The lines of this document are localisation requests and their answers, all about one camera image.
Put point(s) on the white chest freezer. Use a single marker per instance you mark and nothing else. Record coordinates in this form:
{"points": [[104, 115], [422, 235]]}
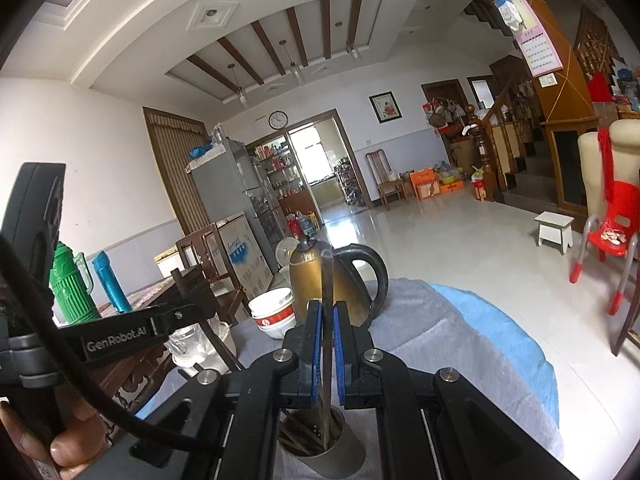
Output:
{"points": [[245, 255]]}

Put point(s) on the green thermos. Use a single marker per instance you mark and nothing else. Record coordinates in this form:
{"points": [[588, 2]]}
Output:
{"points": [[72, 285]]}

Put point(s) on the wooden dining chair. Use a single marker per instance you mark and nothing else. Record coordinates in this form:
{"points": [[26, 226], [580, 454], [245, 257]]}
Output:
{"points": [[382, 185]]}

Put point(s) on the brown wooden chair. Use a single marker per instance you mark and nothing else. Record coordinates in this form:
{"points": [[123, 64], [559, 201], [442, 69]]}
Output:
{"points": [[627, 330]]}

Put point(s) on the orange cardboard box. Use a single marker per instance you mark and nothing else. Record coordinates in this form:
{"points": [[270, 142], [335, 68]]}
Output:
{"points": [[425, 185]]}

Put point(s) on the blue table cover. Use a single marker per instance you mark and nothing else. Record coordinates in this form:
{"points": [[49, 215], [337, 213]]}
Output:
{"points": [[500, 330]]}

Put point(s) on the grey tablecloth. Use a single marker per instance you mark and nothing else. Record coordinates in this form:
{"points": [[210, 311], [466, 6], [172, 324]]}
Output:
{"points": [[425, 340]]}

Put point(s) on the golden electric kettle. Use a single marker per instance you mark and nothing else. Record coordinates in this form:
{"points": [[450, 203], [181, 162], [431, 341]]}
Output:
{"points": [[360, 280]]}

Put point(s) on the pendant lamp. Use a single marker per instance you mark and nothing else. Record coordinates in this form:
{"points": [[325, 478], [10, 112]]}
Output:
{"points": [[241, 95], [354, 50], [297, 74]]}

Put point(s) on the round wall clock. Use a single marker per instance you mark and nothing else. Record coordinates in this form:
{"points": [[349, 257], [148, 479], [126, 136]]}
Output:
{"points": [[278, 120]]}

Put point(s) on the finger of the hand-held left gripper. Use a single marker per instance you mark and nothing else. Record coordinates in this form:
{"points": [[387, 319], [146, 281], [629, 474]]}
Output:
{"points": [[185, 315]]}

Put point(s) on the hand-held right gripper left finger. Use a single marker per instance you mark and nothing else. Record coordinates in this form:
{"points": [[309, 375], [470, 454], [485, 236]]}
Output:
{"points": [[314, 355]]}

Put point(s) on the grey metal utensil holder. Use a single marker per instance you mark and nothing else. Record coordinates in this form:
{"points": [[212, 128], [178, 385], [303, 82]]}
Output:
{"points": [[340, 460]]}

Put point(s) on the red scarf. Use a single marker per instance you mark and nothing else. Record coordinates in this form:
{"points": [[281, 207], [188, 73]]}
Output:
{"points": [[606, 160]]}

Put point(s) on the brown door curtain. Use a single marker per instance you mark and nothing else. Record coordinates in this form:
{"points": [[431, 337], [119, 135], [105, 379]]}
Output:
{"points": [[170, 170]]}

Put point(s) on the wooden stair railing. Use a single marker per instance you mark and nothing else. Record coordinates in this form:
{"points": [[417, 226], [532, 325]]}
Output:
{"points": [[500, 135]]}

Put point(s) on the red banded white bowl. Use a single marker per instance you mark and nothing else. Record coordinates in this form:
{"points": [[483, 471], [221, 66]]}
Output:
{"points": [[275, 320]]}

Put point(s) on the dark wooden chair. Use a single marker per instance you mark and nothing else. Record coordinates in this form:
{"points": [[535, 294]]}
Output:
{"points": [[200, 240]]}

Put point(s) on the pink wall calendar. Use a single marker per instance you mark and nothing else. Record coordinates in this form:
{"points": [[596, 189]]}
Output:
{"points": [[540, 45]]}

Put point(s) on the framed picture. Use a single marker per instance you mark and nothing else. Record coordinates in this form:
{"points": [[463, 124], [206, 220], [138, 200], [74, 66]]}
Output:
{"points": [[385, 107]]}

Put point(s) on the person's left hand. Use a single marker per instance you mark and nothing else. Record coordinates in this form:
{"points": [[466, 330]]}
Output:
{"points": [[75, 452]]}

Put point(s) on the blue thermos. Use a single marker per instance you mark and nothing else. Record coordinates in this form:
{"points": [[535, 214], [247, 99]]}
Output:
{"points": [[112, 285]]}

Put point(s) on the shelf of bottles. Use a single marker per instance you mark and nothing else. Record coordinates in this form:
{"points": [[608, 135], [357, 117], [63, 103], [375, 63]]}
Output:
{"points": [[275, 170]]}

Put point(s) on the small white fan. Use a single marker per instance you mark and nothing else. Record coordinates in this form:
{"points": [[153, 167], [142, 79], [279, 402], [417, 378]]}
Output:
{"points": [[286, 249]]}

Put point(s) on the dark wooden chopstick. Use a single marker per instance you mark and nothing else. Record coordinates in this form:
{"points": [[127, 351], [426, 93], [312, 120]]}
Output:
{"points": [[327, 285]]}

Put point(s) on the small white stool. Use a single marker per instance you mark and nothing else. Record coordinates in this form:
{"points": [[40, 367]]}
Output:
{"points": [[552, 222]]}

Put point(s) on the wooden pillar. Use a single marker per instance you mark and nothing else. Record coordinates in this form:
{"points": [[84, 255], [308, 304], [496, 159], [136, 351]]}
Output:
{"points": [[565, 100]]}

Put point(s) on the grey refrigerator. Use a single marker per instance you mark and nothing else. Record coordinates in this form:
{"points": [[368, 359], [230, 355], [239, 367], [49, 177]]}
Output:
{"points": [[220, 185]]}

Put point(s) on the blue water jug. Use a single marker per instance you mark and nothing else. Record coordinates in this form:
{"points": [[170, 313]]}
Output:
{"points": [[305, 222]]}

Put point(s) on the red plastic chair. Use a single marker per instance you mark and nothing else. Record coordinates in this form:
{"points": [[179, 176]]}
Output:
{"points": [[615, 230]]}

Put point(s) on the cream armchair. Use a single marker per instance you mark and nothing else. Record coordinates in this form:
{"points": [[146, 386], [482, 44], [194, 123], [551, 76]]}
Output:
{"points": [[627, 150]]}

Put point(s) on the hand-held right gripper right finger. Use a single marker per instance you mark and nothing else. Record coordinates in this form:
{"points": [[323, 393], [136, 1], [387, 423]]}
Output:
{"points": [[340, 355]]}

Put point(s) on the blue bag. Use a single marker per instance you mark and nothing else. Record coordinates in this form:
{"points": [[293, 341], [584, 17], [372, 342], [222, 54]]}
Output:
{"points": [[200, 152]]}

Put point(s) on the clear plastic bag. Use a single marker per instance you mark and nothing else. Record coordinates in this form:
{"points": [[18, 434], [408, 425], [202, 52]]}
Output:
{"points": [[187, 345]]}

